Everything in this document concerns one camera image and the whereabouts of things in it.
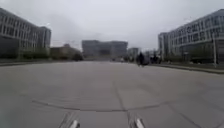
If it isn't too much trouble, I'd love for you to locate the grey block building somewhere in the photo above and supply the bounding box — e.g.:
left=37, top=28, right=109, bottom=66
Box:
left=81, top=39, right=129, bottom=61

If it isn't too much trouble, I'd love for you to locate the grey concrete paved plaza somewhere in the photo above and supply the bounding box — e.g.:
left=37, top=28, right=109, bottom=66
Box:
left=0, top=60, right=224, bottom=128

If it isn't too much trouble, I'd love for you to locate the small grey building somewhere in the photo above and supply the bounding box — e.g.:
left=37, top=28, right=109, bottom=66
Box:
left=127, top=47, right=140, bottom=62

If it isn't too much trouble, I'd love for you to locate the person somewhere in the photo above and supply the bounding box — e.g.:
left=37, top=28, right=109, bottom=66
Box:
left=136, top=52, right=146, bottom=67

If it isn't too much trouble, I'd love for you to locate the group of people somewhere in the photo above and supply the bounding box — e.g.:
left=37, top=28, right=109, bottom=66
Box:
left=149, top=54, right=162, bottom=65

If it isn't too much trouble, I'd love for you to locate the low brown building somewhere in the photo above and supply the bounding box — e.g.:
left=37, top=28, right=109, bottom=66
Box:
left=49, top=43, right=84, bottom=61

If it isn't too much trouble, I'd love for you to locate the robot's own part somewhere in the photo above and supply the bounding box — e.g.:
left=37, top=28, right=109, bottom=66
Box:
left=134, top=118, right=146, bottom=128
left=69, top=119, right=81, bottom=128

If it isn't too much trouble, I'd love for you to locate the raised kerb strip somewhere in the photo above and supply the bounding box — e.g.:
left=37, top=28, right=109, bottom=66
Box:
left=148, top=63, right=224, bottom=75

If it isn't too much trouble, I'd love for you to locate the long grey office building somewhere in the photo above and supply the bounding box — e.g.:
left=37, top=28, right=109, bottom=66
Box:
left=157, top=8, right=224, bottom=65

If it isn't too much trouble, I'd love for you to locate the row of dark bushes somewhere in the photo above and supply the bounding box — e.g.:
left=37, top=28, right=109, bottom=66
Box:
left=0, top=49, right=51, bottom=61

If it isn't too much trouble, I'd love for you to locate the large grey glass building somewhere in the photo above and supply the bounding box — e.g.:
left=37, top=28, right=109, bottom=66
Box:
left=0, top=7, right=52, bottom=60

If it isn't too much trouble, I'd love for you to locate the pale pole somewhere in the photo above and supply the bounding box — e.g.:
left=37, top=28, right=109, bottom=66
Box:
left=212, top=32, right=218, bottom=66

